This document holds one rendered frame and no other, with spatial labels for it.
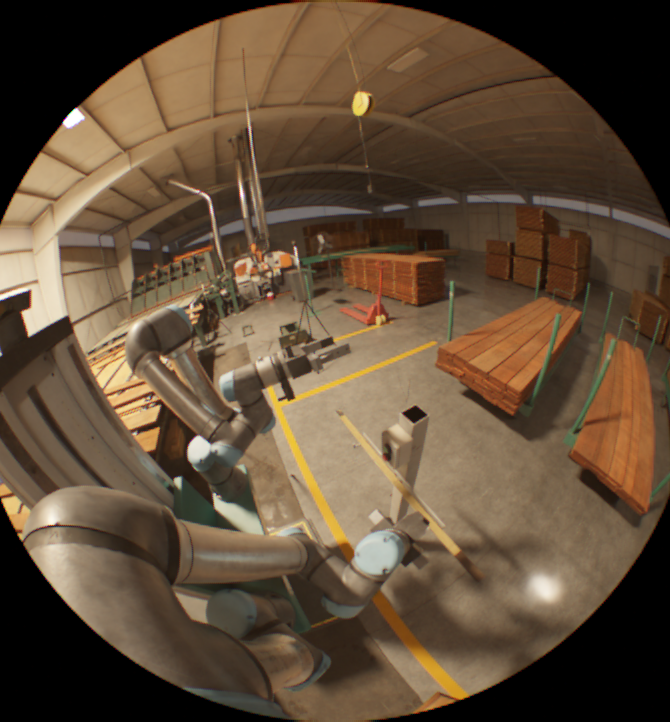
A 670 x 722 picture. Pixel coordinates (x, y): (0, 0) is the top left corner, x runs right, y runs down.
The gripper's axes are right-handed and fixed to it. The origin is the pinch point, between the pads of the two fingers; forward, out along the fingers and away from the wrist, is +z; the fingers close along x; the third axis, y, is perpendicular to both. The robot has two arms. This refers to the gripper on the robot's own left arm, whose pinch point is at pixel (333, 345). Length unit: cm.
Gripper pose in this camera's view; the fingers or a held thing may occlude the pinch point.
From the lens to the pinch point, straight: 61.4
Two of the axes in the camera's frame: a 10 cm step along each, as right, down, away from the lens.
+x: -3.0, -2.2, 9.3
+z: 9.1, -3.7, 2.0
